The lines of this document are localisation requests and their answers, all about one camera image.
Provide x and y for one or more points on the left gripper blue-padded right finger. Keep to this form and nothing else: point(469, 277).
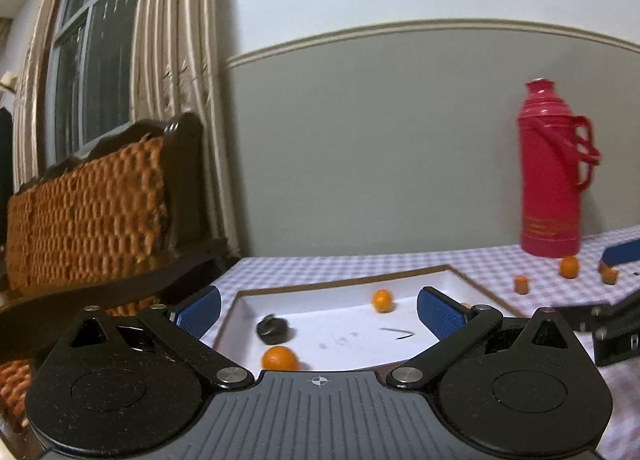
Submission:
point(457, 330)

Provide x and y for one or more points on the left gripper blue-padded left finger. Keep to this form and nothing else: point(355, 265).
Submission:
point(180, 328)

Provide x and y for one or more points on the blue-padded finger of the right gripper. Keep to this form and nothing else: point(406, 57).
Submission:
point(622, 253)

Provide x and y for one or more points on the small reddish-orange fruit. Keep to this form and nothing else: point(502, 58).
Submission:
point(608, 274)

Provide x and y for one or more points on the reddish hawthorn fruit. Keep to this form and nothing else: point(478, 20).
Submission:
point(521, 285)

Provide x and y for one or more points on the small orange tangerine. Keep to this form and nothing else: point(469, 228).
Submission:
point(383, 301)

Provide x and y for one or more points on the orange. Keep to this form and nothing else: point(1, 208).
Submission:
point(280, 358)

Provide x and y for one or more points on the pink checkered tablecloth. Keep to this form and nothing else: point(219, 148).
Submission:
point(493, 268)

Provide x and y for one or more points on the brown shallow cardboard box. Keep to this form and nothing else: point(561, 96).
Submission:
point(334, 326)

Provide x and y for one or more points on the dark wood wicker chair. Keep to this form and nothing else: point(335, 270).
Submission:
point(114, 229)

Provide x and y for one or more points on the red thermos flask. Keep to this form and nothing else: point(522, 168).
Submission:
point(558, 158)

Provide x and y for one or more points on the black hanging coat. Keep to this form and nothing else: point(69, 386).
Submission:
point(6, 169)

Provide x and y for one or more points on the beige striped curtain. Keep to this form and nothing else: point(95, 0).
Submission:
point(174, 70)

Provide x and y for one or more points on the dark glass window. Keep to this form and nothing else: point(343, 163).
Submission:
point(87, 93)

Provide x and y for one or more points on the straw hat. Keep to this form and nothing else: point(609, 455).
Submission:
point(7, 82)

